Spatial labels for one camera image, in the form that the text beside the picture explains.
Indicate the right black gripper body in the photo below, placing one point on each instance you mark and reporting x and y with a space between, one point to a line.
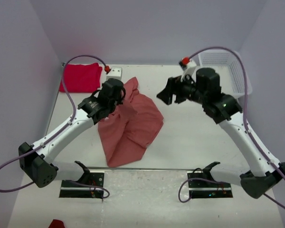
187 87

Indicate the white plastic basket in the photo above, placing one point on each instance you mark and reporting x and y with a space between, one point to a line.
229 69

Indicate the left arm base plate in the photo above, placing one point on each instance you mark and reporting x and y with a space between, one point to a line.
90 188

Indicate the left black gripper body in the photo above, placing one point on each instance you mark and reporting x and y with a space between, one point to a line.
117 100

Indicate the folded red t shirt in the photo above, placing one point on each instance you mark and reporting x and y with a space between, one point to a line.
82 78

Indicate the red cloth at bottom edge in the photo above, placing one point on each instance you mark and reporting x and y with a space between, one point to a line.
56 224

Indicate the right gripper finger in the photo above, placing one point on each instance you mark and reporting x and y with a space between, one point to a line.
180 98
170 90

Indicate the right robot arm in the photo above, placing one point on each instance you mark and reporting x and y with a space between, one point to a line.
265 170

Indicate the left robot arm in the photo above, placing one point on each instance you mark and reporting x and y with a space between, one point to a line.
37 159

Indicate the salmon pink t shirt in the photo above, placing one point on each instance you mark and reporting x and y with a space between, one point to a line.
131 128

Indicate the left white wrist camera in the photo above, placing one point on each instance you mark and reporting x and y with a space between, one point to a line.
115 73

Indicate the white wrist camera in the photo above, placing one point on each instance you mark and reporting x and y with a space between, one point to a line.
188 66
115 73

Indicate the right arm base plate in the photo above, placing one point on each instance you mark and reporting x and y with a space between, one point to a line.
205 190

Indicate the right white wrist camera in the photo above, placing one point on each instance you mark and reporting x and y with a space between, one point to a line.
188 66

